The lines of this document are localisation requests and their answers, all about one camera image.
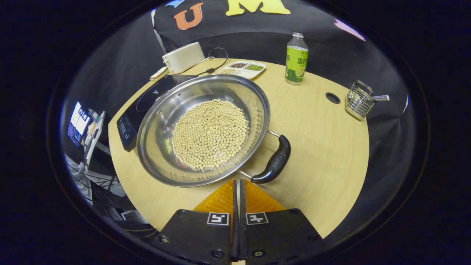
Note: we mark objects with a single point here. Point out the white box appliance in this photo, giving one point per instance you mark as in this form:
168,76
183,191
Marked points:
184,57

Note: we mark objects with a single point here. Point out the small soybeans portion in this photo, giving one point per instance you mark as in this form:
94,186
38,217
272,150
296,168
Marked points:
228,71

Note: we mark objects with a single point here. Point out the white metal stand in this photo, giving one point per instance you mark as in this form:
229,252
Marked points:
95,136

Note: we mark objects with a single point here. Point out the green label bottle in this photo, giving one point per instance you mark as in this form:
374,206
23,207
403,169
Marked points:
296,66

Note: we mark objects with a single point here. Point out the red beans portion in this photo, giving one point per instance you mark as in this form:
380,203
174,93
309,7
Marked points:
238,65

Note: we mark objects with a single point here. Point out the pile of soybeans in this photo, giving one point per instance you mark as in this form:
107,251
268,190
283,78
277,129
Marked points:
209,134

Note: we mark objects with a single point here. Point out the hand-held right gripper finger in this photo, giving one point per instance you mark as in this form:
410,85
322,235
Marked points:
243,243
234,243

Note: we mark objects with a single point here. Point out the green mung beans portion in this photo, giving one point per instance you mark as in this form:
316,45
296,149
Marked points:
254,67

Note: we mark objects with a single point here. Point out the white divided tray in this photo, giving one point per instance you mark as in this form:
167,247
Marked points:
251,75

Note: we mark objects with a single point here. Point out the black induction cooktop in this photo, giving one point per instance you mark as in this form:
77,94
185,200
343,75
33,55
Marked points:
147,95

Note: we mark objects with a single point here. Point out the stainless steel pot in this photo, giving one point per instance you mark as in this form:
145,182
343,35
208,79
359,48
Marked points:
191,88

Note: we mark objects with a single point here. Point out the computer monitor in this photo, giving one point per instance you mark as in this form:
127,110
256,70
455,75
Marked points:
77,123

